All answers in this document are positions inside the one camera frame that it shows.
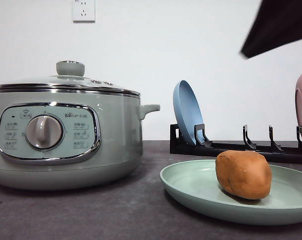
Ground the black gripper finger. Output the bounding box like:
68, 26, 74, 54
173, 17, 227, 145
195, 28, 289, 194
240, 0, 302, 59

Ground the brown potato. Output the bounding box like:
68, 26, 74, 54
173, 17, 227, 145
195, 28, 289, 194
215, 150, 272, 200

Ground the green plate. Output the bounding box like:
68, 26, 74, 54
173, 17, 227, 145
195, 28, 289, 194
160, 159, 302, 226

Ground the glass steamer lid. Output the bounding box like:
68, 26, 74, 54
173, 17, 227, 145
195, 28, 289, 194
0, 60, 140, 96

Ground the blue plate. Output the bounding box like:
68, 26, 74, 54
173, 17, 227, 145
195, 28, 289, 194
173, 80, 205, 146

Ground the black plate rack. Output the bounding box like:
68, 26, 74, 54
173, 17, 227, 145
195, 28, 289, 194
170, 124, 302, 164

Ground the green electric steamer pot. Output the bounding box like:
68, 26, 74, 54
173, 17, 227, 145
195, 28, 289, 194
0, 90, 160, 191

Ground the white wall socket left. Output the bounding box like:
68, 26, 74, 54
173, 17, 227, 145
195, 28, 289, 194
72, 0, 96, 24

